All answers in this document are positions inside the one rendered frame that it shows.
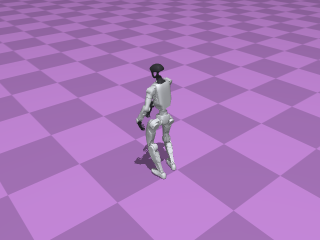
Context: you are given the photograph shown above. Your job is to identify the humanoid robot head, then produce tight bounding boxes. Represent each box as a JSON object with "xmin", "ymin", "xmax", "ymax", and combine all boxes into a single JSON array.
[{"xmin": 149, "ymin": 63, "xmax": 166, "ymax": 84}]

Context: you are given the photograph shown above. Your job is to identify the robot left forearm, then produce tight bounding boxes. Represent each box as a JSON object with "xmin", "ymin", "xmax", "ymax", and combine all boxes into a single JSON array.
[{"xmin": 136, "ymin": 105, "xmax": 147, "ymax": 123}]

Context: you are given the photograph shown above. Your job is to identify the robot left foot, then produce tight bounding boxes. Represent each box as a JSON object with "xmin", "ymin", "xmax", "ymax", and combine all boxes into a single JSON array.
[{"xmin": 151, "ymin": 168, "xmax": 167, "ymax": 179}]

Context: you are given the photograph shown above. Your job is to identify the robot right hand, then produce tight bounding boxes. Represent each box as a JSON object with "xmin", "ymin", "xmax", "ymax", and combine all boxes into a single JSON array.
[{"xmin": 145, "ymin": 101, "xmax": 154, "ymax": 118}]

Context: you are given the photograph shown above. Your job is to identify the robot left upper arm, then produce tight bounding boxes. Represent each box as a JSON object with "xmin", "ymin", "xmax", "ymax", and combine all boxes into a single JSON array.
[{"xmin": 144, "ymin": 85, "xmax": 156, "ymax": 112}]

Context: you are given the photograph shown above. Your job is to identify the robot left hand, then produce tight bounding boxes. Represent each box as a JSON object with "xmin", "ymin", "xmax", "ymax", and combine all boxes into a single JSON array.
[{"xmin": 137, "ymin": 121, "xmax": 145, "ymax": 131}]

